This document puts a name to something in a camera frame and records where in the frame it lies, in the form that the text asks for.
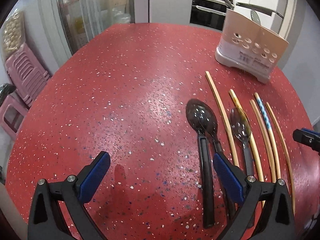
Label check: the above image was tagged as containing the yellow patterned chopstick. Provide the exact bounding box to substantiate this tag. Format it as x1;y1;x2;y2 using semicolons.
229;89;265;207

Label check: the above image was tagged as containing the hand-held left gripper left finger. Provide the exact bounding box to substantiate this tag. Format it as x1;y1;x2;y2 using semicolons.
27;151;112;240

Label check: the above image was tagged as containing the black spoon thick handle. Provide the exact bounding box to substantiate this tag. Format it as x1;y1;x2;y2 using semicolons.
186;99;216;228

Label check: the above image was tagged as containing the black spoon thin handle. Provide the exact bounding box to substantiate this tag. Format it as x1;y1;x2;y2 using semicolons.
194;105;237;220

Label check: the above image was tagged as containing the bag of white balls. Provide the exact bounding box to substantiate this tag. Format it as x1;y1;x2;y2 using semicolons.
3;12;25;55

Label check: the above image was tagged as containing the stack of pink stools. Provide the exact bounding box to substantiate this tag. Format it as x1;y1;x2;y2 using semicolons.
5;42;52;108

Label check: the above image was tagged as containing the dark bundle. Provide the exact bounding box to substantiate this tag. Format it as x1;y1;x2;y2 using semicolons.
0;84;16;103

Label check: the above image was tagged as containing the grey spoon in holder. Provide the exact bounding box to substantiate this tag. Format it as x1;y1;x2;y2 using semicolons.
251;9;262;27

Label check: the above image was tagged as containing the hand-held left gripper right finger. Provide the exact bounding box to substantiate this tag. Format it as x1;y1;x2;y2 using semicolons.
213;152;296;240

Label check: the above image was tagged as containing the built-in oven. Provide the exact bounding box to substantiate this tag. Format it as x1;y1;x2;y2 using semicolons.
189;0;228;32

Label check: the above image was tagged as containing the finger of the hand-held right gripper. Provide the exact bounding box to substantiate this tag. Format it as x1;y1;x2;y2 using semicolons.
292;128;320;153

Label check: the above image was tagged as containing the beige utensil holder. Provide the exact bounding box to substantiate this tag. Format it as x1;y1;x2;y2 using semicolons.
215;9;289;83

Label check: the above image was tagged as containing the plain bamboo chopstick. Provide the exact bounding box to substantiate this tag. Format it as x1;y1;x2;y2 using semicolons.
205;71;240;167
250;99;277;183
265;102;296;213

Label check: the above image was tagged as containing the pink plastic stool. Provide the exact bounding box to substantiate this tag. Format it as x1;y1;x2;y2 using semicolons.
0;94;28;140

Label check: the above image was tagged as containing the blue patterned chopstick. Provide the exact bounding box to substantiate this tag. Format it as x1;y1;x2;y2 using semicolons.
254;92;282;180

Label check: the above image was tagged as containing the transparent grey spoon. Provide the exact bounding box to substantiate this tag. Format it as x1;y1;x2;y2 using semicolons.
230;108;255;178

